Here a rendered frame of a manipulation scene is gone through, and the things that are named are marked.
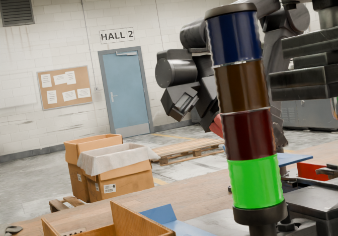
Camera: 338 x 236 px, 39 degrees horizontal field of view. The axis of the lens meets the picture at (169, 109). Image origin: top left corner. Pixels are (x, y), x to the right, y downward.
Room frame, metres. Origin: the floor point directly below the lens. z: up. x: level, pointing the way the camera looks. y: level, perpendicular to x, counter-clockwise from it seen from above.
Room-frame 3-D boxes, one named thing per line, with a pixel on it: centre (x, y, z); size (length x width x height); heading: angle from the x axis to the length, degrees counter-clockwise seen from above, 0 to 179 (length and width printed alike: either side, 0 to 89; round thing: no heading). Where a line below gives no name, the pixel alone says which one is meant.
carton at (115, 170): (4.26, 0.54, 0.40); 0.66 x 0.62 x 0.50; 22
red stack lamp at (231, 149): (0.35, -0.06, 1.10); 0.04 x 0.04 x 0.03
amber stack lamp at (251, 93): (0.35, -0.06, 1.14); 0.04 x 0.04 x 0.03
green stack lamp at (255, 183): (0.35, -0.06, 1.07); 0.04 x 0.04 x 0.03
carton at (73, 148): (4.82, 0.82, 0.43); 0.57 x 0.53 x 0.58; 26
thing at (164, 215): (0.70, 0.02, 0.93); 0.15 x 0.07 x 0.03; 27
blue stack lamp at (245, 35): (0.35, -0.06, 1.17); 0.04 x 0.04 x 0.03
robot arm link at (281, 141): (1.01, -0.19, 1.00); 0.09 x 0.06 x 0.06; 34
